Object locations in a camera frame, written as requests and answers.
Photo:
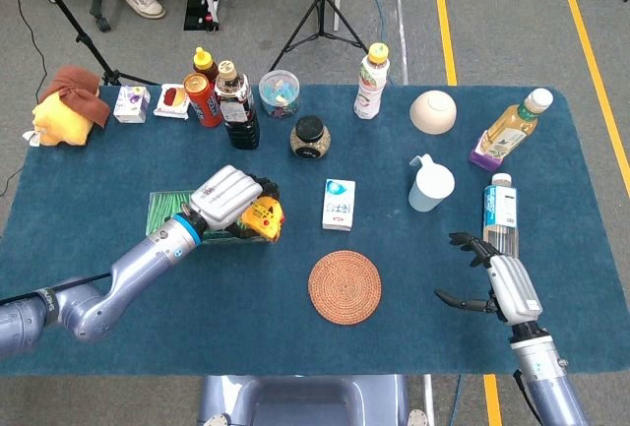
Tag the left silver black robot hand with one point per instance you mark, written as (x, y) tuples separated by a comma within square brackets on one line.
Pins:
[(224, 195)]

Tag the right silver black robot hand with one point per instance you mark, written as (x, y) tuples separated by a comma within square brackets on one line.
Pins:
[(514, 288)]

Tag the yellow tape measure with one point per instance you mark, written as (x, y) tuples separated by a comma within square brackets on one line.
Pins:
[(263, 214)]

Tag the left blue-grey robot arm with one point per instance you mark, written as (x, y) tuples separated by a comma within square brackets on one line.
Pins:
[(143, 263)]

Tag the clear box green tea bags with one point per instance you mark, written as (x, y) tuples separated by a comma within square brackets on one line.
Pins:
[(162, 207)]

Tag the dark soy sauce bottle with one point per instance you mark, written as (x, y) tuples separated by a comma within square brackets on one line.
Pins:
[(241, 121)]

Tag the clear water bottle blue label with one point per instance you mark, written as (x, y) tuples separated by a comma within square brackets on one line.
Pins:
[(501, 209)]

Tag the red drink can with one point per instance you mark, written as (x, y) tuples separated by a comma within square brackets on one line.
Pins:
[(202, 101)]

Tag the glass jar black lid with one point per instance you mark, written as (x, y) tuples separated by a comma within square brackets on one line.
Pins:
[(310, 138)]

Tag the white red snack pack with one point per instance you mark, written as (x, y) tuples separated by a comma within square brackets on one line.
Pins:
[(171, 101)]

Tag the clear tub of coloured clips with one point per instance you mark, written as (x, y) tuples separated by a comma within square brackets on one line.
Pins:
[(279, 94)]

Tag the white blue small carton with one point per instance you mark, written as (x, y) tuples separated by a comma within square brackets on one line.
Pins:
[(338, 204)]

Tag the white purple small box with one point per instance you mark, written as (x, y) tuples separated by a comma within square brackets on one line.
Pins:
[(130, 105)]

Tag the light blue plastic cup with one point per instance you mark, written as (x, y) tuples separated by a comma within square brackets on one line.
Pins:
[(429, 190)]

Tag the honey bottle yellow cap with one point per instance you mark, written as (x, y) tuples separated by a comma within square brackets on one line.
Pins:
[(203, 63)]

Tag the white table leg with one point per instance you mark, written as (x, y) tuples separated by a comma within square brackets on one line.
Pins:
[(428, 401)]

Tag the round woven rattan coaster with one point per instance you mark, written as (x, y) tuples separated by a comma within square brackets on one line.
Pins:
[(345, 287)]

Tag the yellow tea bottle white cap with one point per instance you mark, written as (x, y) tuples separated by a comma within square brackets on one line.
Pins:
[(512, 131)]

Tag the blue table mat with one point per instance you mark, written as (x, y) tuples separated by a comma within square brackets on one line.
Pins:
[(384, 150)]

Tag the yellow plush toy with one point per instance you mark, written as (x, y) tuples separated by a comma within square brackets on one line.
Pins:
[(61, 126)]

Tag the brown cloth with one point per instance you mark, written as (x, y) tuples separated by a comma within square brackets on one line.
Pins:
[(76, 89)]

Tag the white drink bottle yellow cap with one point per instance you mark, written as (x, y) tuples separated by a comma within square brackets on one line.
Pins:
[(370, 86)]

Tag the black power strip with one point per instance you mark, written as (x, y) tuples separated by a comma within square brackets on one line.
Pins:
[(197, 3)]

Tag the beige upturned bowl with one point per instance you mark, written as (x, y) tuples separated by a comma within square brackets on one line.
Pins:
[(433, 112)]

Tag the black tripod with clamp knob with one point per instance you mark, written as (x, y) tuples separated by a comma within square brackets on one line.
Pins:
[(81, 38)]

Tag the blue-grey robot torso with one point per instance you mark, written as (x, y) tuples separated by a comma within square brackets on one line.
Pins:
[(300, 401)]

